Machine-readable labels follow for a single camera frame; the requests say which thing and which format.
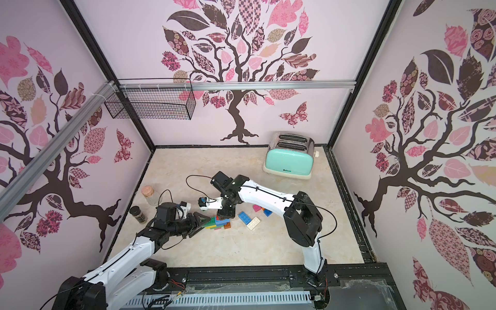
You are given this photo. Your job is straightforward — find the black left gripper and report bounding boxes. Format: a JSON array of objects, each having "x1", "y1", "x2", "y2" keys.
[{"x1": 169, "y1": 212, "x2": 213, "y2": 239}]

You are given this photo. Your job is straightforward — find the dark green brick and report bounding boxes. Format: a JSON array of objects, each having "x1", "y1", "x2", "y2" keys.
[{"x1": 205, "y1": 218, "x2": 216, "y2": 229}]

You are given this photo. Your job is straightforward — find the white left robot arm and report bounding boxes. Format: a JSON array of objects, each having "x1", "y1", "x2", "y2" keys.
[{"x1": 52, "y1": 212, "x2": 211, "y2": 309}]

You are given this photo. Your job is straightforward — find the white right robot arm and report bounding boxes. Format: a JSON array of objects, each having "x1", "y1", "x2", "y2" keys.
[{"x1": 198, "y1": 171, "x2": 338, "y2": 275}]

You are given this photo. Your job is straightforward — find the white lego plate brick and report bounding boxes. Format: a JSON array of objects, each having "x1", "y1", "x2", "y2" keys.
[{"x1": 246, "y1": 217, "x2": 261, "y2": 231}]

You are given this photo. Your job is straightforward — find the light blue 2x4 brick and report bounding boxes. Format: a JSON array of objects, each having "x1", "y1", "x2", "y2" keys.
[{"x1": 238, "y1": 211, "x2": 252, "y2": 226}]

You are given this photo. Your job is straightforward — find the cork stoppered glass bottle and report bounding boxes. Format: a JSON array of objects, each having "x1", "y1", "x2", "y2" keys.
[{"x1": 141, "y1": 185, "x2": 160, "y2": 207}]

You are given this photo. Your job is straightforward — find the small dark labelled bottle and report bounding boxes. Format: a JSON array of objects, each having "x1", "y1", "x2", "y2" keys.
[{"x1": 129, "y1": 205, "x2": 147, "y2": 223}]

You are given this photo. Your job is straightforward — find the mint green toaster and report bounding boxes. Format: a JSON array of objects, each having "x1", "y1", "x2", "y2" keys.
[{"x1": 262, "y1": 132, "x2": 319, "y2": 180}]

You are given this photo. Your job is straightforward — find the white vented base strip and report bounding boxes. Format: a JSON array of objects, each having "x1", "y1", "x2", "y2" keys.
[{"x1": 121, "y1": 291, "x2": 315, "y2": 309}]

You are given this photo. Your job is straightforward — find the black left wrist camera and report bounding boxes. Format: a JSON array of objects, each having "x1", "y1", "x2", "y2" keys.
[{"x1": 155, "y1": 201, "x2": 191, "y2": 227}]

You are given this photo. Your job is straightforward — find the aluminium rail back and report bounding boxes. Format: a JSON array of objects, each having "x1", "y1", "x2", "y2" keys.
[{"x1": 119, "y1": 80, "x2": 356, "y2": 91}]

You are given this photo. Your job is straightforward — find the aluminium rail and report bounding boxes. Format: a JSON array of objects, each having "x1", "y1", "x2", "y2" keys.
[
  {"x1": 1, "y1": 81, "x2": 116, "y2": 221},
  {"x1": 119, "y1": 80, "x2": 356, "y2": 91}
]

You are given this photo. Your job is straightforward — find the black wire basket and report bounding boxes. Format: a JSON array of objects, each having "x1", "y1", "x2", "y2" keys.
[{"x1": 105, "y1": 77, "x2": 196, "y2": 120}]

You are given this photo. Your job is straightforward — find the black enclosure frame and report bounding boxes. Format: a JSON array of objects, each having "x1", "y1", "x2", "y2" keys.
[{"x1": 57, "y1": 0, "x2": 404, "y2": 310}]

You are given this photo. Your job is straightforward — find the aluminium rail left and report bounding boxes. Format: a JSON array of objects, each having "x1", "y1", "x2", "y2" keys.
[{"x1": 1, "y1": 81, "x2": 116, "y2": 221}]

